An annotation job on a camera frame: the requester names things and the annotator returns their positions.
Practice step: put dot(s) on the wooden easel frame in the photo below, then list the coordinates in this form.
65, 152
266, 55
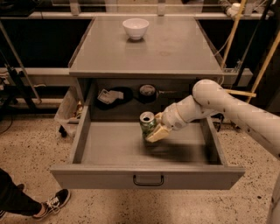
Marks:
250, 47

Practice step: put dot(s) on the open grey top drawer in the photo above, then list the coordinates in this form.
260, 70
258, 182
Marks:
106, 155

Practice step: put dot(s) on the grey cabinet with top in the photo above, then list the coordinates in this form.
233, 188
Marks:
172, 55

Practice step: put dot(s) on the black pouch with papers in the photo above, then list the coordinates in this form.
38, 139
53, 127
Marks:
109, 99

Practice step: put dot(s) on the green soda can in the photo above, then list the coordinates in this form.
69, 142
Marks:
147, 123

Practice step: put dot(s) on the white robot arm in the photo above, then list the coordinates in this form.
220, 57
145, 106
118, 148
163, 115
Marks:
208, 98

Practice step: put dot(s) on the person leg in black trousers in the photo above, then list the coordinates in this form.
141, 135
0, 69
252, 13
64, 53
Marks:
25, 205

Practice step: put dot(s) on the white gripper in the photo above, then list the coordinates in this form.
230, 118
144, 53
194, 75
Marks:
172, 118

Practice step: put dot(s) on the white plastic bottle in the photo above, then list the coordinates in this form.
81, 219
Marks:
233, 10

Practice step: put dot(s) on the clear plastic bin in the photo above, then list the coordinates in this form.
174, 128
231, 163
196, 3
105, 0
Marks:
69, 112

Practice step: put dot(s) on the black and white sneaker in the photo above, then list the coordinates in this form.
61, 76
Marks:
54, 204

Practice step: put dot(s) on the white ceramic bowl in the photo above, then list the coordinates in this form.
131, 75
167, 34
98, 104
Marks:
135, 28

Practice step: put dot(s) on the black drawer handle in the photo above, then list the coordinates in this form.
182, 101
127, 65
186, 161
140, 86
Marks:
148, 180

